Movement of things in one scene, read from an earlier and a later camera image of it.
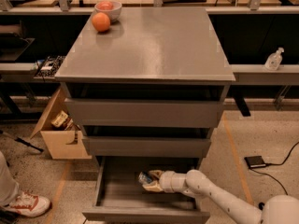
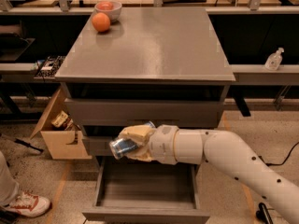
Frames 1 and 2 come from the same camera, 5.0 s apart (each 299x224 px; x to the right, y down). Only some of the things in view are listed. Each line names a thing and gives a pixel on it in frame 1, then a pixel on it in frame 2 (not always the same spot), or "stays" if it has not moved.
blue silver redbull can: (144, 178) -> (118, 146)
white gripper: (165, 181) -> (163, 144)
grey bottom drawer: (121, 198) stays
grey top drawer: (147, 112) stays
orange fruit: (101, 21) stays
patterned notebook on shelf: (49, 66) stays
